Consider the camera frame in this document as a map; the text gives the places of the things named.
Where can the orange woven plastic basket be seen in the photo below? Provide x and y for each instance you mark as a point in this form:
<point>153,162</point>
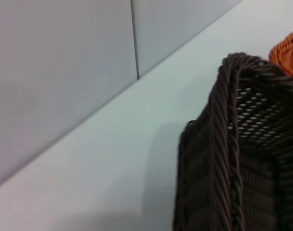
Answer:
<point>287,56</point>

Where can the dark brown woven basket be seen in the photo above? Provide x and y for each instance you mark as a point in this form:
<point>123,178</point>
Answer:
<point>252,168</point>

